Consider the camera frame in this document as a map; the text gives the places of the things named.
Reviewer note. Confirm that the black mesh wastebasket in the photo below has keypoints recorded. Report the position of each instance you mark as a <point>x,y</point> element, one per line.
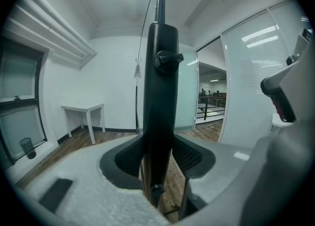
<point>27,147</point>

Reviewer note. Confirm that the black-framed rolling whiteboard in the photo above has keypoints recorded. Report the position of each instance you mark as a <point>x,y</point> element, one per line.
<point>160,97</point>

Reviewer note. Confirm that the black metal railing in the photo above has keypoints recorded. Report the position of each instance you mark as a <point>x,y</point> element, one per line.
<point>209,111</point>

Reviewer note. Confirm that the small white table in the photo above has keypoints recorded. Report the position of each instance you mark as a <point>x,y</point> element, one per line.
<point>83,106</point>

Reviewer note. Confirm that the frosted glass door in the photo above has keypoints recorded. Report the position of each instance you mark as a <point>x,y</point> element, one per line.
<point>188,92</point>

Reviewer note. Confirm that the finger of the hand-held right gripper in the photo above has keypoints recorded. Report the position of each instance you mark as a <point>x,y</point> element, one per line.
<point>278,178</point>
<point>295,84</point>

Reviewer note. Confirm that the black-framed window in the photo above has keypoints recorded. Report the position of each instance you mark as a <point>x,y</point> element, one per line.
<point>19,84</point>

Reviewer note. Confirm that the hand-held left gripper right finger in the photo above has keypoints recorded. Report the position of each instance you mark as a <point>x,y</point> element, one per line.
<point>216,161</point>

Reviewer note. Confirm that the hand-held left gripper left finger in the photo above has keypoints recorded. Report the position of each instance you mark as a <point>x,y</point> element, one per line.
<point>86,190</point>

